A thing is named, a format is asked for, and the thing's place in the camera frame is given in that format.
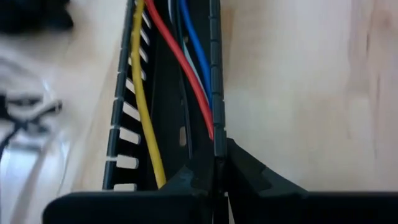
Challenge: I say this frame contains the black red hand tool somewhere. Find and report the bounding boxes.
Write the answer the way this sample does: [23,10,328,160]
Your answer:
[0,0,75,34]

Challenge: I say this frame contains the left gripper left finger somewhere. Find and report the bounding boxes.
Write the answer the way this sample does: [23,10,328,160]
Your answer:
[43,155,218,224]

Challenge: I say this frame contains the clear safety glasses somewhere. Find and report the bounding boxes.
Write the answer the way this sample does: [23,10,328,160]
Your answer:
[0,90,74,224]

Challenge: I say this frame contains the white cable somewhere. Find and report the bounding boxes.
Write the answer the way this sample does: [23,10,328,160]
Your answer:
[167,0,211,100]

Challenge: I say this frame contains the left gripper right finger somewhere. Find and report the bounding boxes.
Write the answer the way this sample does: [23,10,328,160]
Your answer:
[226,138,398,224]

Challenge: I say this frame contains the black slotted cable duct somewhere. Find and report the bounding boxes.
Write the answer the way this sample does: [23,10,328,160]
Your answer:
[102,0,228,192]

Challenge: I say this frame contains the red cable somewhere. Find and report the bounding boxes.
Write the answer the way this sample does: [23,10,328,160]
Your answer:
[144,0,215,141]

